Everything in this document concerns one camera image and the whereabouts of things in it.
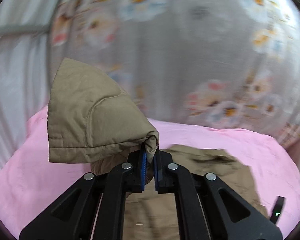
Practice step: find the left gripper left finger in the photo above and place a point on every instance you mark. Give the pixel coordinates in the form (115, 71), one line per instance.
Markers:
(93, 207)

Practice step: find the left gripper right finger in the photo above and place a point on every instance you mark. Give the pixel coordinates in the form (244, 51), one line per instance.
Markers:
(207, 208)

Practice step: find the olive quilted puffer jacket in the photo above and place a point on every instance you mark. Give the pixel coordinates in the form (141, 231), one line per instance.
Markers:
(91, 119)

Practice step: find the grey floral blanket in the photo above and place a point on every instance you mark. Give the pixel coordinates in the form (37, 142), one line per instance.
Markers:
(213, 63)

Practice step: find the silver grey curtain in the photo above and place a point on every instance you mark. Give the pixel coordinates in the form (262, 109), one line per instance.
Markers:
(24, 27)

